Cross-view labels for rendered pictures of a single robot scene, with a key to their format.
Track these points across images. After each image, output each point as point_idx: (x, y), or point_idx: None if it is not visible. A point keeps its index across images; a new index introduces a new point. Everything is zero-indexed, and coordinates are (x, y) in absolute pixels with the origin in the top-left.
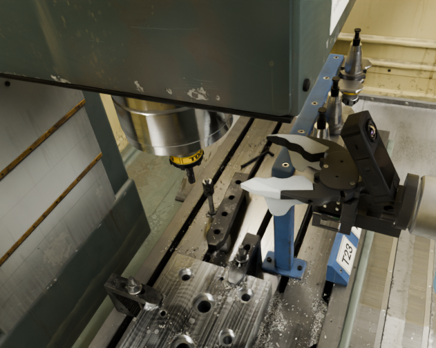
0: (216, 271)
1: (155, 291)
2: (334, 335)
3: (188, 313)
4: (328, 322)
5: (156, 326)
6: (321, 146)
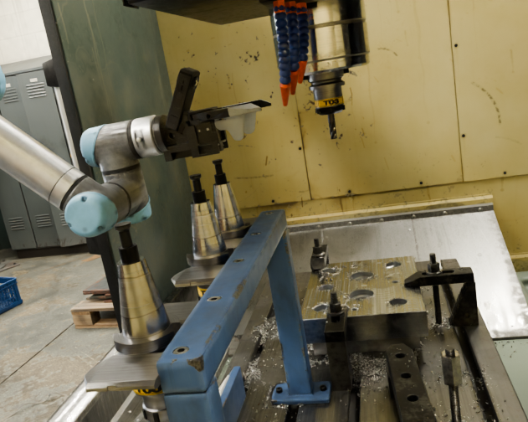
0: (363, 311)
1: (412, 280)
2: (235, 361)
3: (370, 287)
4: (241, 367)
5: (393, 275)
6: (215, 110)
